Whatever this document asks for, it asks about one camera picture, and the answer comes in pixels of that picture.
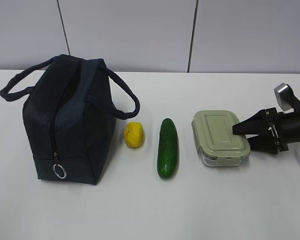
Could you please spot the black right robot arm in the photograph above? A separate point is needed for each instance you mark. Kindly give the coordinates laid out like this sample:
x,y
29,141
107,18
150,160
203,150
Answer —
x,y
290,128

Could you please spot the dark blue lunch bag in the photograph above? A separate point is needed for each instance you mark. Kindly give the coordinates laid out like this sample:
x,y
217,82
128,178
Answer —
x,y
70,113

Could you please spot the green lidded glass container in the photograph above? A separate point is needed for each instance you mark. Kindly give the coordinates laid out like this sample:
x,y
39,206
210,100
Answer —
x,y
214,140

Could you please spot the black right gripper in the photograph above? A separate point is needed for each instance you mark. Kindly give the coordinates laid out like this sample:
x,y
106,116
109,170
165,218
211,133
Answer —
x,y
264,122

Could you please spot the green cucumber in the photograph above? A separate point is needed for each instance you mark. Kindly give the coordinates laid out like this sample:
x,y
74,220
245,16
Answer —
x,y
168,149

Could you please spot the yellow lemon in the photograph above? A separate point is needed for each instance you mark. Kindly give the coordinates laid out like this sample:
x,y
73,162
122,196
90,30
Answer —
x,y
134,135

